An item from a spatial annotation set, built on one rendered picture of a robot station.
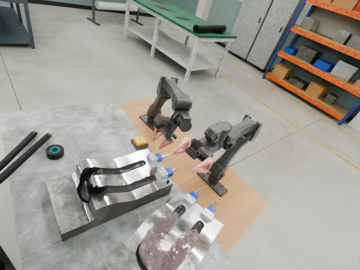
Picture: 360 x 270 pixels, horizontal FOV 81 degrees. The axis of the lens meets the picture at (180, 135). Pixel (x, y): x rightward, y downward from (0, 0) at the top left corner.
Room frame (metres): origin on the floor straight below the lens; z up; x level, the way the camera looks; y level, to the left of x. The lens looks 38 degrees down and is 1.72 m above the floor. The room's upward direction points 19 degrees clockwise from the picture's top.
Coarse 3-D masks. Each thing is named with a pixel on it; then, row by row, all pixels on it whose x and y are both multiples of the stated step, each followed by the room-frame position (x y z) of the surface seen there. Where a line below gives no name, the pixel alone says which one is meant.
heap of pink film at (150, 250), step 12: (168, 216) 0.48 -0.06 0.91; (156, 228) 0.42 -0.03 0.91; (168, 228) 0.44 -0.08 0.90; (144, 240) 0.37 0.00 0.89; (156, 240) 0.38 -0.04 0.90; (180, 240) 0.40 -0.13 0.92; (192, 240) 0.42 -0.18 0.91; (144, 252) 0.33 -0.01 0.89; (156, 252) 0.34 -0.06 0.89; (168, 252) 0.36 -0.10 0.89; (180, 252) 0.36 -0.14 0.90; (144, 264) 0.29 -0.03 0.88; (156, 264) 0.30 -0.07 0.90; (168, 264) 0.31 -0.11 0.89; (180, 264) 0.33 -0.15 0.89
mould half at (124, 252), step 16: (160, 208) 0.52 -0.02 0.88; (192, 208) 0.59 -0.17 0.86; (144, 224) 0.43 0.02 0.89; (176, 224) 0.47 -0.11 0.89; (192, 224) 0.51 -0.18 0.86; (208, 224) 0.54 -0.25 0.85; (128, 240) 0.36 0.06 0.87; (208, 240) 0.47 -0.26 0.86; (112, 256) 0.28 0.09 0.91; (128, 256) 0.29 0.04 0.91; (192, 256) 0.37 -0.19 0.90
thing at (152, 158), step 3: (150, 153) 0.79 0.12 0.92; (153, 153) 0.80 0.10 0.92; (156, 153) 0.82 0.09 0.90; (159, 153) 0.82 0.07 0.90; (168, 153) 0.86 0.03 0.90; (147, 156) 0.77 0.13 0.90; (150, 156) 0.77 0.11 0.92; (153, 156) 0.77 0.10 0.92; (156, 156) 0.79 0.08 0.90; (159, 156) 0.80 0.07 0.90; (162, 156) 0.82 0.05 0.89; (147, 159) 0.77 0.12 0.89; (150, 159) 0.75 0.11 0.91; (153, 159) 0.76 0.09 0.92; (156, 159) 0.77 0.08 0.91; (159, 159) 0.78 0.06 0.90; (162, 159) 0.80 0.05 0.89; (150, 162) 0.75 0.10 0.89; (153, 162) 0.75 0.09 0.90
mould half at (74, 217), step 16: (96, 160) 0.63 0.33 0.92; (112, 160) 0.69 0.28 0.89; (128, 160) 0.72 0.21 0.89; (144, 160) 0.75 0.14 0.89; (64, 176) 0.54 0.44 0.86; (96, 176) 0.54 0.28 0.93; (112, 176) 0.59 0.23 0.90; (128, 176) 0.63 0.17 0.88; (144, 176) 0.66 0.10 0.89; (64, 192) 0.46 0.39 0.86; (128, 192) 0.54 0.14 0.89; (144, 192) 0.57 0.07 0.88; (160, 192) 0.62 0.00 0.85; (64, 208) 0.40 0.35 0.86; (80, 208) 0.42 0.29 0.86; (96, 208) 0.40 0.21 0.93; (112, 208) 0.45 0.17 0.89; (128, 208) 0.50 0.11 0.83; (64, 224) 0.34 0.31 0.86; (80, 224) 0.36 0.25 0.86; (96, 224) 0.40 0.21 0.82; (64, 240) 0.31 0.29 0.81
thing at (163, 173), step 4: (160, 168) 0.71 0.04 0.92; (164, 168) 0.73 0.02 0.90; (168, 168) 0.74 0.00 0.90; (176, 168) 0.77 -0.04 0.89; (156, 172) 0.70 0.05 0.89; (160, 172) 0.69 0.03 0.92; (164, 172) 0.69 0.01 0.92; (168, 172) 0.71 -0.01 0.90; (172, 172) 0.72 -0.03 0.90; (160, 176) 0.68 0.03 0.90; (164, 176) 0.68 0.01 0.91; (168, 176) 0.71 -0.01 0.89
